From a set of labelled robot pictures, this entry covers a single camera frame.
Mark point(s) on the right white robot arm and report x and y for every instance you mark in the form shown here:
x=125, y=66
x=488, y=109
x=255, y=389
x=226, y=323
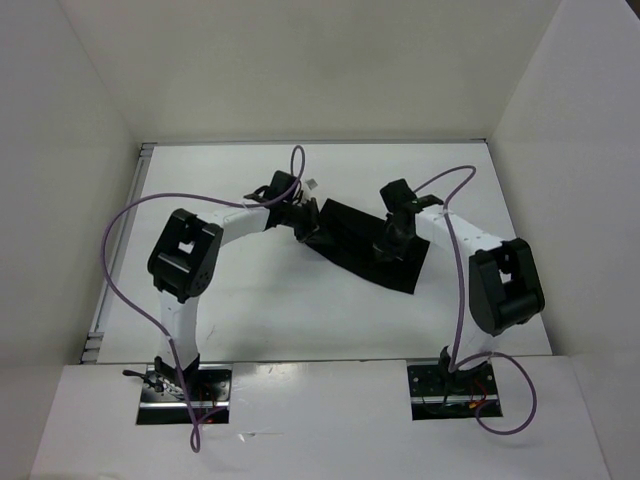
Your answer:
x=498, y=283

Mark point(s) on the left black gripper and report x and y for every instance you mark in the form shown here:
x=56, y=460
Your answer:
x=312, y=220

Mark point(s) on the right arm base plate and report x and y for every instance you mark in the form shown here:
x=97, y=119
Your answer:
x=433, y=398

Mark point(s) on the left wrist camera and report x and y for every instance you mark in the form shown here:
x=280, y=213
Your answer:
x=282, y=182

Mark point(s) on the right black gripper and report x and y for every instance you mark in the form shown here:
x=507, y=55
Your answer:
x=383, y=245

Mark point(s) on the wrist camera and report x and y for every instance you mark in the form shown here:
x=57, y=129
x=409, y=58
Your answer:
x=397, y=192
x=282, y=182

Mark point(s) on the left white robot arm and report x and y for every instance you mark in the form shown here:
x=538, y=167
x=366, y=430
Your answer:
x=182, y=266

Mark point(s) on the black skirt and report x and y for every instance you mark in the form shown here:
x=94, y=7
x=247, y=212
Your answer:
x=347, y=237

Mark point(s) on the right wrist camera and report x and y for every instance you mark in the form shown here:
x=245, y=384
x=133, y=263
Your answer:
x=397, y=192

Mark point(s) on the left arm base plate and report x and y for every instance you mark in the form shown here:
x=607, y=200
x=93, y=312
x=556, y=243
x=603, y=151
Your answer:
x=162, y=402

